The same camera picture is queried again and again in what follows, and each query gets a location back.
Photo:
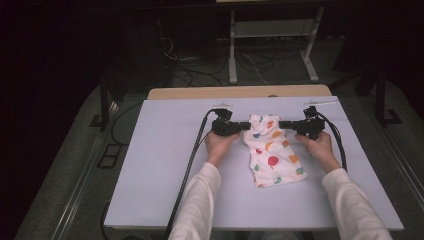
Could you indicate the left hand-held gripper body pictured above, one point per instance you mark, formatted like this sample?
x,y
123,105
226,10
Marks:
x,y
224,127

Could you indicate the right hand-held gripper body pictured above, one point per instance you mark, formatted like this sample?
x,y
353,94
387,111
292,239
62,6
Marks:
x,y
311,126

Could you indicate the white fruit print pants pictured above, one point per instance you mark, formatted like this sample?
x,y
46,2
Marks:
x,y
270,150

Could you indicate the person's left hand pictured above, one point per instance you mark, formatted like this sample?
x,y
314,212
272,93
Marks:
x,y
218,146

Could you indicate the person's right hand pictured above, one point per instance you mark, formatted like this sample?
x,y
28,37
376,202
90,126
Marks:
x,y
321,150

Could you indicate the black metal stand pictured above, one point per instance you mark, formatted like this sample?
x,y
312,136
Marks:
x,y
380,96
104,100

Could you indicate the white metal stand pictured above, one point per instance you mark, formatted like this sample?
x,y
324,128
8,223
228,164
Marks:
x,y
232,50

